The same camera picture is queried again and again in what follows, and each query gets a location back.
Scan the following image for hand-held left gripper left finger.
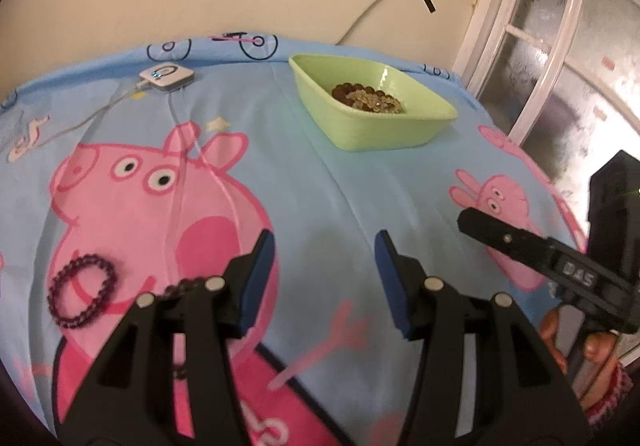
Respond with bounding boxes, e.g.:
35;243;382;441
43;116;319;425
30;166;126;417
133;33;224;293
59;228;277;446

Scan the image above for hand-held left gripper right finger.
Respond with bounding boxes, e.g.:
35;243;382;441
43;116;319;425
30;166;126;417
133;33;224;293
374;229;591;446

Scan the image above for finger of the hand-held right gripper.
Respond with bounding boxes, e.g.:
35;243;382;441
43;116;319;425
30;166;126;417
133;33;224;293
457;207;551;271

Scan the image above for violet bead bracelet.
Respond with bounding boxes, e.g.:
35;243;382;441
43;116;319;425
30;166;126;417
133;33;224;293
159;277;207;379

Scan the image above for light green plastic bowl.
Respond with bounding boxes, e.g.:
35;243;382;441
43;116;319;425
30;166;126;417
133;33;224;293
289;54;459;153

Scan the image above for golden bead bracelet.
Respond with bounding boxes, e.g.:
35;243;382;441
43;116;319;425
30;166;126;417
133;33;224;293
372;96;405;115

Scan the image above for pale yellow bead bracelet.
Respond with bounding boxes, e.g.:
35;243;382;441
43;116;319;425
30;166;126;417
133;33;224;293
349;90;386;107

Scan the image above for dark brown bead bracelet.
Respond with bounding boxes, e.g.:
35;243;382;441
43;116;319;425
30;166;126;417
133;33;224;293
332;82;386;113

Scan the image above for dark purple bead bracelet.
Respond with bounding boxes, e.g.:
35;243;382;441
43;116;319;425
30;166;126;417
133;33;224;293
46;253;119;327

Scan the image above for person's right forearm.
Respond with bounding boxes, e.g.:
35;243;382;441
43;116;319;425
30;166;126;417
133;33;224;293
582;361;638;432

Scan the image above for person's right hand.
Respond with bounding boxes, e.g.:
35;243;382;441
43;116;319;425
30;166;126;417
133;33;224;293
539;307;632;399

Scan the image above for printed cartoon pig blanket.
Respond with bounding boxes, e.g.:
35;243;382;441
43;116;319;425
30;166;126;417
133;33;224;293
0;32;591;446

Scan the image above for white framed glass door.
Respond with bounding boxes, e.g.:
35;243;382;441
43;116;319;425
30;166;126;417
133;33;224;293
452;0;640;207

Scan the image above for small white square device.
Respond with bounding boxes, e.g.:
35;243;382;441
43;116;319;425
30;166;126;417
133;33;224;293
139;62;195;92

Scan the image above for white device cable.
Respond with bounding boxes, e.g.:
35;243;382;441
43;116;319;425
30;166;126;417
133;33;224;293
30;83;143;147

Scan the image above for grey wall cable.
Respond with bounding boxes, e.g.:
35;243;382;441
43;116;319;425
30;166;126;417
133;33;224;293
335;0;406;46

